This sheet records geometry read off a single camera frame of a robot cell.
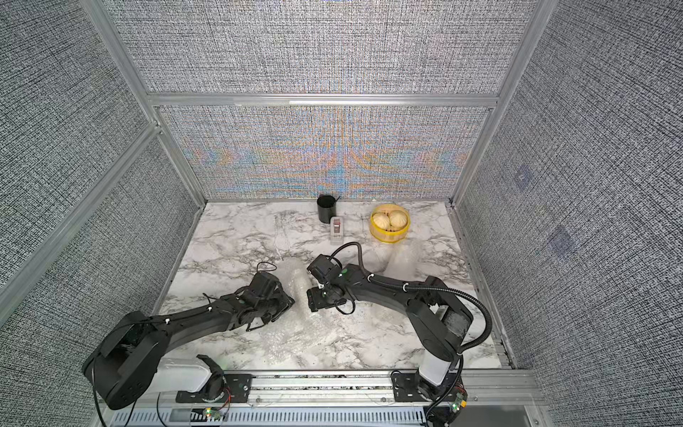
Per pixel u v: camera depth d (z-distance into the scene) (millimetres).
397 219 1062
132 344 464
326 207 1095
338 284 617
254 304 683
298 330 835
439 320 473
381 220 1058
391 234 1039
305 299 875
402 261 918
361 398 732
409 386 738
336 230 1062
